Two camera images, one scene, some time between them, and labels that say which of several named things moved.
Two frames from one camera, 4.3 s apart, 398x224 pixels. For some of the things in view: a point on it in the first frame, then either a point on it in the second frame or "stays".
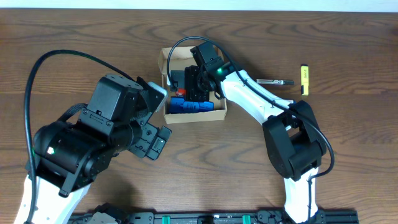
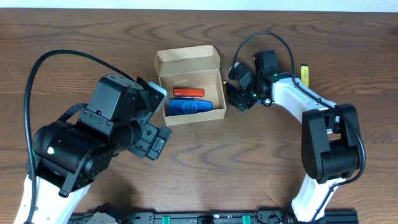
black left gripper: [148, 140] stays
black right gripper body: [193, 79] to [240, 98]
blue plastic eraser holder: [178, 104] stays
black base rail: [106, 214] stays
